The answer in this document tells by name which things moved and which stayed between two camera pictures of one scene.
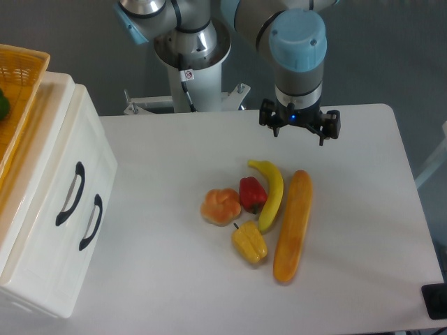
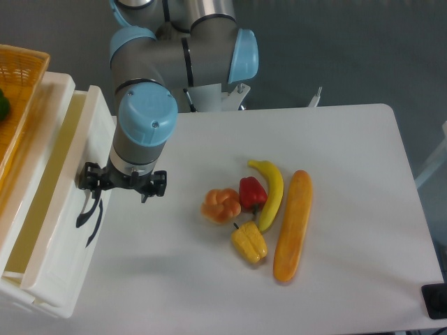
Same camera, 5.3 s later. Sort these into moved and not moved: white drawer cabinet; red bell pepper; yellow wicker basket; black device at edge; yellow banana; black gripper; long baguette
Moved: black gripper
Not moved: red bell pepper; yellow wicker basket; long baguette; black device at edge; yellow banana; white drawer cabinet
